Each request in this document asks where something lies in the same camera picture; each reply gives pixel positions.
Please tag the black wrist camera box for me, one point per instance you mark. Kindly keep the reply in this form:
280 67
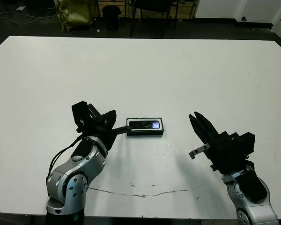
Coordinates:
79 113
247 143

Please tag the yellow-green bag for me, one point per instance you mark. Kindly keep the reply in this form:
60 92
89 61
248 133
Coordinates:
75 14

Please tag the slim black camera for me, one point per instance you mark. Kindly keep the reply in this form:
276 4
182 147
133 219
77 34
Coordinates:
142 124

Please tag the black box with white tray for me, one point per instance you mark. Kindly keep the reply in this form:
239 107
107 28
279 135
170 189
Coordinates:
145 133

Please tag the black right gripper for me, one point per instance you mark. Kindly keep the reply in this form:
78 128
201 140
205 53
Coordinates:
224 154

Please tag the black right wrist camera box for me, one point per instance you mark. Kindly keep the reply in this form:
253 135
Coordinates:
247 143

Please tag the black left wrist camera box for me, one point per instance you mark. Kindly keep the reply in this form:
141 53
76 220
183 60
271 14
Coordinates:
79 113

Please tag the black wall door stop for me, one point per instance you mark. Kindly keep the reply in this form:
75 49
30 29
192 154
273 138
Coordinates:
243 18

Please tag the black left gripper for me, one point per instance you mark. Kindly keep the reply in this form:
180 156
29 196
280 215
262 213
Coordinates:
100 132

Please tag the white paper sheet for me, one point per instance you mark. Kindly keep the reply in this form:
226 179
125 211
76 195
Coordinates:
20 8

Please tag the black chair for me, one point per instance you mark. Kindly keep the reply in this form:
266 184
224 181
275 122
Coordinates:
152 4

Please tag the black trash bin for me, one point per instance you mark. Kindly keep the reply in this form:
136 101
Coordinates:
111 17

